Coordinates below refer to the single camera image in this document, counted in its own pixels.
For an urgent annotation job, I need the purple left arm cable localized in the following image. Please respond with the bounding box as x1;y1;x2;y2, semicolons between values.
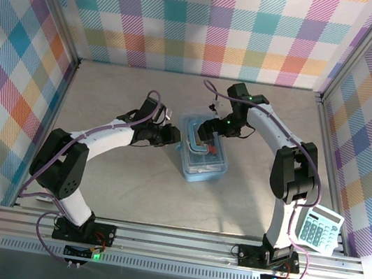
10;72;164;277

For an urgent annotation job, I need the aluminium front rail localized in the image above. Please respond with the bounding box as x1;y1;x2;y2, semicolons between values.
0;201;370;279

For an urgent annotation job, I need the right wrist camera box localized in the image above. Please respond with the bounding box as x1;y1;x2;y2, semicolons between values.
207;97;222;113

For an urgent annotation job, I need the aluminium side rail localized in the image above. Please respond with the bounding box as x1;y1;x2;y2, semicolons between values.
10;53;81;215
294;93;372;257

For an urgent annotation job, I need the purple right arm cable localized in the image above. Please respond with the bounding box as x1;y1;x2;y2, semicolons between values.
173;78;338;279

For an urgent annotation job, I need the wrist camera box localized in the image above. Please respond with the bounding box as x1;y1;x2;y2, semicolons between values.
207;97;222;113
158;106;175;124

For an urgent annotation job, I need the light blue calculator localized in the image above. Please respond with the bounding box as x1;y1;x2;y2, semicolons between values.
295;203;348;257

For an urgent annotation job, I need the aluminium frame post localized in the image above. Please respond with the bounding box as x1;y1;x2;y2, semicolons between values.
13;0;90;66
319;0;372;110

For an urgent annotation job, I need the slotted grey cable duct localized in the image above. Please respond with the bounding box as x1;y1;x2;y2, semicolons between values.
0;236;262;279

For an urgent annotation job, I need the blue plastic toolbox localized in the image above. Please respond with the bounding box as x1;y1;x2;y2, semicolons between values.
169;102;238;188

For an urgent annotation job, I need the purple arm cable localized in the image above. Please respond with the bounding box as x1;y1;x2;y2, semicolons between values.
10;72;164;277
173;78;338;279

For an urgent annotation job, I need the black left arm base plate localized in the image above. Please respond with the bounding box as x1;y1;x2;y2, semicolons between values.
51;216;118;248

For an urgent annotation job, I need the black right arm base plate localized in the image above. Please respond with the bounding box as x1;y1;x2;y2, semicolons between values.
235;243;303;276

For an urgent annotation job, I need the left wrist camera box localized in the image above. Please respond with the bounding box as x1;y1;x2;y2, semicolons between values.
158;106;175;124

